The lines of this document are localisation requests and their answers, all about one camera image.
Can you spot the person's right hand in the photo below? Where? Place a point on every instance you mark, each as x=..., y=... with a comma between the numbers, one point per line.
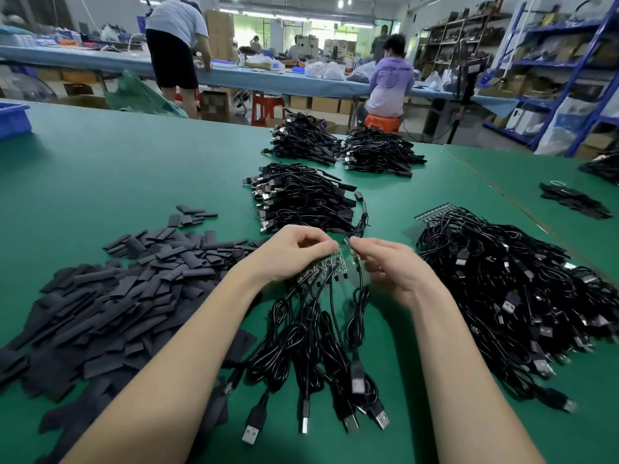
x=396, y=267

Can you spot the person's left hand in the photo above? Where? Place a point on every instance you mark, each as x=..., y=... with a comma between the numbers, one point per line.
x=285, y=251

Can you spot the pile of black sleeve strips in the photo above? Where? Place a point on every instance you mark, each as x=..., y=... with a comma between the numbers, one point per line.
x=106, y=309

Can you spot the person's right forearm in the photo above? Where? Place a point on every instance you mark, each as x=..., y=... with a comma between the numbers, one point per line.
x=474, y=391

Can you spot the person's left forearm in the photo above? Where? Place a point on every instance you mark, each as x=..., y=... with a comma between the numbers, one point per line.
x=160, y=386

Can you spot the red plastic stool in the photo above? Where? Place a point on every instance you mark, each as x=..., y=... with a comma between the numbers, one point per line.
x=268, y=109

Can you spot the orange plastic stool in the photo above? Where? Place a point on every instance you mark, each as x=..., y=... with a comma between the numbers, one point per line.
x=383, y=122

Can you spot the small upright cardboard box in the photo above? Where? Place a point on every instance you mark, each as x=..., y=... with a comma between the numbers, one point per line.
x=215, y=104

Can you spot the black tripod stand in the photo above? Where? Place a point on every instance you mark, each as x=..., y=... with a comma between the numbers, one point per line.
x=466, y=80

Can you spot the green plastic bag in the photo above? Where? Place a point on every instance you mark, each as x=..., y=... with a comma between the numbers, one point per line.
x=145, y=96

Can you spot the white plastic bag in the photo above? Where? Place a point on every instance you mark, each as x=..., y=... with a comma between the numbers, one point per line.
x=566, y=128

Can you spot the dark storage shelf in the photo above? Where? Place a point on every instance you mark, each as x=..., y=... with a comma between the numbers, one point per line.
x=455, y=38

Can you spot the open cardboard box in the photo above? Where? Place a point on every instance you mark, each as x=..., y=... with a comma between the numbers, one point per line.
x=82, y=101

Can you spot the long blue work table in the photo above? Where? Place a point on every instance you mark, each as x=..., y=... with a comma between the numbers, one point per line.
x=68, y=61

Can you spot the blue metal shelving rack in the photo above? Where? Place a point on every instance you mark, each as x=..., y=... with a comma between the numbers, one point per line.
x=556, y=26

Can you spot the blue plastic bin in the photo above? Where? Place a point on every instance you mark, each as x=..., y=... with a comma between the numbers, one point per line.
x=13, y=120

